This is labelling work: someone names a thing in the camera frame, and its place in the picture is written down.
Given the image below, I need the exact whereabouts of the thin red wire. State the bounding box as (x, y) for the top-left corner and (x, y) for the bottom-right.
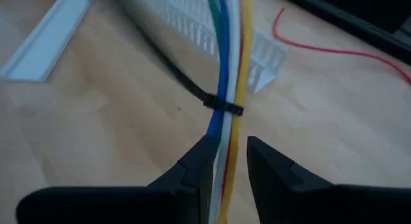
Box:
(272, 7), (411, 85)

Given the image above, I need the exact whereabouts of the white slotted cable duct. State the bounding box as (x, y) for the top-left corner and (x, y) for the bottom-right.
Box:
(115, 0), (288, 93)

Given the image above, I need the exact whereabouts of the red cable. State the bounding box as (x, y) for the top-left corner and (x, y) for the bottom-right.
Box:
(221, 31), (245, 199)

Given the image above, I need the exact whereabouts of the white duct cover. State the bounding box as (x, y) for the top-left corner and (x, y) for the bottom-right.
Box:
(0, 0), (97, 82)

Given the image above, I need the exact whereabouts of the white cable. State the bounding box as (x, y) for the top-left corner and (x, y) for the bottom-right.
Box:
(208, 0), (242, 224)

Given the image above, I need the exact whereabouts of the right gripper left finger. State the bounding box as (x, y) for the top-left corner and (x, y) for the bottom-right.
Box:
(15, 135), (222, 224)

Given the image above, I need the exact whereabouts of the green cable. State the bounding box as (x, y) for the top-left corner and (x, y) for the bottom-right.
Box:
(207, 0), (223, 61)

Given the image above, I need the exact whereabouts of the bundle of coloured wires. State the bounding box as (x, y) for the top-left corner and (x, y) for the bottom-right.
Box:
(216, 0), (254, 224)

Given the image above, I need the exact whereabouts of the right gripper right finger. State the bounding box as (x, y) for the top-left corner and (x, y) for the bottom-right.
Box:
(246, 135), (411, 224)

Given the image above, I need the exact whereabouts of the blue cable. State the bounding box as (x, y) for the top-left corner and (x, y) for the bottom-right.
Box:
(205, 0), (232, 144)

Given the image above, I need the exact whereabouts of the black zip tie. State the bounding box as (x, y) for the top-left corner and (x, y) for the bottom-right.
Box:
(128, 18), (245, 117)

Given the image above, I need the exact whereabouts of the black aluminium table frame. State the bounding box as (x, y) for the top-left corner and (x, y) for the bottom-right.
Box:
(275, 0), (411, 66)

